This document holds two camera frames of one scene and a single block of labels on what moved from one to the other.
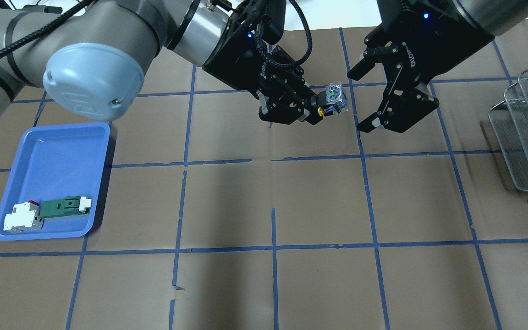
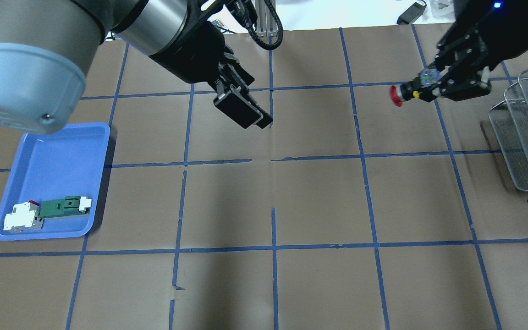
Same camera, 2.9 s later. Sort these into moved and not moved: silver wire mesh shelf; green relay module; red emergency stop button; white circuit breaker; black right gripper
Moved: black right gripper; red emergency stop button
Not moved: white circuit breaker; silver wire mesh shelf; green relay module
